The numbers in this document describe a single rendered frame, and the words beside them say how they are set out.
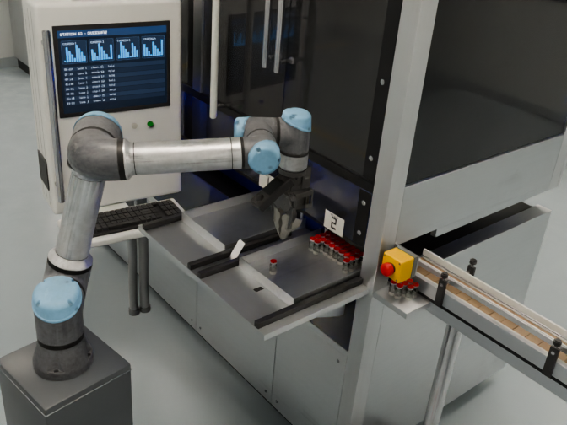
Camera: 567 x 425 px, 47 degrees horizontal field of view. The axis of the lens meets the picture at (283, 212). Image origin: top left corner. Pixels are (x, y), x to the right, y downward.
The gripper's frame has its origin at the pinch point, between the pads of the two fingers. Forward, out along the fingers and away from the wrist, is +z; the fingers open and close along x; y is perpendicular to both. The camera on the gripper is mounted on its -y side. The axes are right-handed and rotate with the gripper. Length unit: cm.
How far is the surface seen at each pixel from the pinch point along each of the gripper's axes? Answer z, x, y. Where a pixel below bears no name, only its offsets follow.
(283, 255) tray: 21.3, 17.6, 17.4
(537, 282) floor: 109, 25, 217
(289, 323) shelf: 21.5, -10.7, -3.3
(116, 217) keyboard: 27, 75, -12
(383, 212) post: -4.8, -11.5, 27.6
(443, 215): 3, -12, 56
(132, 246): 56, 99, 5
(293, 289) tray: 21.3, 1.0, 7.6
